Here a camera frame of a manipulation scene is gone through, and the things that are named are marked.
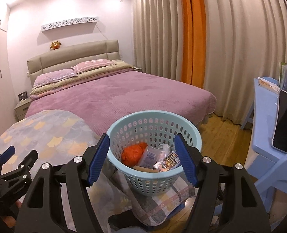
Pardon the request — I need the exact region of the black tablet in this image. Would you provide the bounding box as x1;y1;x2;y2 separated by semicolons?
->
271;89;287;154

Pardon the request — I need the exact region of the light blue plastic basket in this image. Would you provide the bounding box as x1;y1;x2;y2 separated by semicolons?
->
106;110;202;197

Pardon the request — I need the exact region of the brown cardboard piece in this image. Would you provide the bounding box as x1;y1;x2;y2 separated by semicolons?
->
133;165;160;175

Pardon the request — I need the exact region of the bed with purple blanket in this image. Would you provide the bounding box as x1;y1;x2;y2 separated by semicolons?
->
24;61;217;139

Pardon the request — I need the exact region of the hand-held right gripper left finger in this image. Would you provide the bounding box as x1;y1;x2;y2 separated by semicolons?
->
14;133;110;233

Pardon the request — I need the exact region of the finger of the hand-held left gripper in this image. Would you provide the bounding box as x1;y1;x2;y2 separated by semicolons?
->
0;146;16;175
1;150;39;187

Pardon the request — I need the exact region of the orange curtain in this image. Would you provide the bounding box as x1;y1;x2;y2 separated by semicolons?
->
179;0;207;87

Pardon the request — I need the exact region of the plaid cloth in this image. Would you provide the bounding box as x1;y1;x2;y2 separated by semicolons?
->
109;167;198;227

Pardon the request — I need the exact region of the clear plastic container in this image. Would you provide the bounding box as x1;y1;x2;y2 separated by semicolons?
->
137;145;161;168

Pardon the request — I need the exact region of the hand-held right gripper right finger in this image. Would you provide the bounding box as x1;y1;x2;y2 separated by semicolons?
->
174;133;272;233

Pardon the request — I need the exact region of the blue chair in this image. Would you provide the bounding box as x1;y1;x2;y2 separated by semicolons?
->
251;149;287;214

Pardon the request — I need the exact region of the person's left hand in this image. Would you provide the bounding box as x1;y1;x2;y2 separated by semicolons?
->
0;199;22;233

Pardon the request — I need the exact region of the beige quilt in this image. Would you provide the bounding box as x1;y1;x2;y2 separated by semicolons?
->
30;62;137;100

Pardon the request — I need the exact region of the beige curtain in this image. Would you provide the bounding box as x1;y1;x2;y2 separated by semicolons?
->
131;0;195;86
197;0;287;128

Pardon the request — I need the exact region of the orange-edged booklet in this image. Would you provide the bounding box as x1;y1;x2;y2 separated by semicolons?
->
257;76;280;93

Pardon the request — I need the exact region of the orange plush toy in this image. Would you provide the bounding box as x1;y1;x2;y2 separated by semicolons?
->
50;40;63;51

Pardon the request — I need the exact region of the beige padded headboard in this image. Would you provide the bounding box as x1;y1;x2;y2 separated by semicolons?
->
27;39;121;88

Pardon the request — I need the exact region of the white wall shelf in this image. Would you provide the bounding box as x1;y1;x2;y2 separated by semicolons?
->
41;16;100;33

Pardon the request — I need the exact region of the blue desk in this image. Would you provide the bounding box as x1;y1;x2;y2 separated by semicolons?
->
241;77;287;167

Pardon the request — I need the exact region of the cardboard box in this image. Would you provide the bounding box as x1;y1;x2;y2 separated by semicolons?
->
269;189;287;220

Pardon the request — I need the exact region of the pink pillow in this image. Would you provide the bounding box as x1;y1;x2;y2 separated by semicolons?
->
33;69;79;88
72;59;118;75

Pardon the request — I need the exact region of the dark printed snack packet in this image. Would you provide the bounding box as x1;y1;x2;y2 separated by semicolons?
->
153;150;183;171

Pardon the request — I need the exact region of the orange plastic bag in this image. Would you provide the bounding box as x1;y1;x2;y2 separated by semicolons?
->
121;143;148;167

